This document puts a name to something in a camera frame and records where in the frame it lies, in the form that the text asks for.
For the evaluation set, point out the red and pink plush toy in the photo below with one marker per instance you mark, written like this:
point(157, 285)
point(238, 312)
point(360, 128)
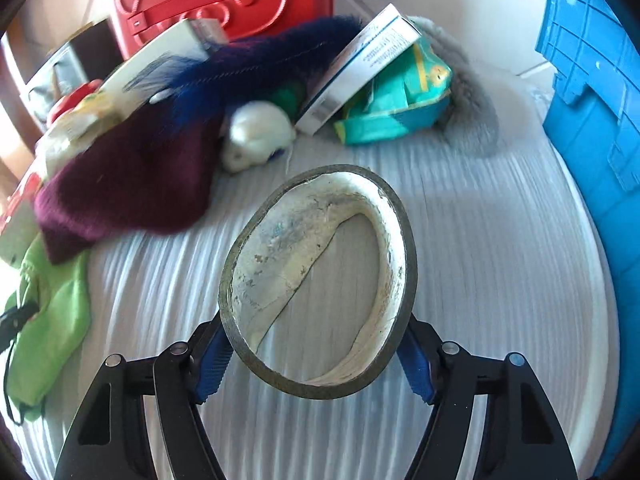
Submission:
point(70, 102)

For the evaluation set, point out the white and blue carton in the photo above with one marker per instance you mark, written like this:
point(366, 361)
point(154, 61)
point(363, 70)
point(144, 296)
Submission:
point(365, 60)

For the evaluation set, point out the blue fur piece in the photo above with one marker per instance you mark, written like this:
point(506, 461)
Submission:
point(260, 55)

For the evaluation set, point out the teal tissue packet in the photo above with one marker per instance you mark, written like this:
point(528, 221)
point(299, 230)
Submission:
point(400, 105)

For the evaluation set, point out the white plush ball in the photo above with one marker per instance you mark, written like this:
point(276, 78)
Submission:
point(260, 132)

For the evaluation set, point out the black gift box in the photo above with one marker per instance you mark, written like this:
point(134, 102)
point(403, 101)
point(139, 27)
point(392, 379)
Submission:
point(75, 60)

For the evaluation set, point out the white and green box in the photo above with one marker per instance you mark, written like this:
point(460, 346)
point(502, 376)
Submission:
point(160, 55)

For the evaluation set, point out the red bear-embossed carry case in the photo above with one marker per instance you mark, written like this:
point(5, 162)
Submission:
point(225, 0)

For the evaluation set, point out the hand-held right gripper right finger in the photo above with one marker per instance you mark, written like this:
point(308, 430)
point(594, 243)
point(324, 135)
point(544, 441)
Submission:
point(417, 367)

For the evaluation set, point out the white striped bed sheet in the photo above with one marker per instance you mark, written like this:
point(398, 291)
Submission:
point(475, 240)

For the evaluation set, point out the small green item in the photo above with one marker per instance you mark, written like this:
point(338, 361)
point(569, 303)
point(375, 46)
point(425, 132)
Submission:
point(289, 97)

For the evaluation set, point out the grey fur piece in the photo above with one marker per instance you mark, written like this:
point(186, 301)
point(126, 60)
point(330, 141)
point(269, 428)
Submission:
point(475, 110)

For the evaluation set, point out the worn white tape roll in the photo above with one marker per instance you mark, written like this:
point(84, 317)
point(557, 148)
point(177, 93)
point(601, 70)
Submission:
point(280, 240)

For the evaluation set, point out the lime green cloth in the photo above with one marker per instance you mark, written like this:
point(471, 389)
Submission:
point(55, 320)

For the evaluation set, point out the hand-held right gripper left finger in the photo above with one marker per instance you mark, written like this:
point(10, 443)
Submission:
point(215, 365)

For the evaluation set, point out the blue plastic crate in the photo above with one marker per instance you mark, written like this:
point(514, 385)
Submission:
point(590, 110)

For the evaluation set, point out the maroon knit cloth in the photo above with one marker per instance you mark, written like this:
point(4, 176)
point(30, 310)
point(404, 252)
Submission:
point(135, 180)

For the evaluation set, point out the red and white box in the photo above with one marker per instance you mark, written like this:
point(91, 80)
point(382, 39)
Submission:
point(17, 205)

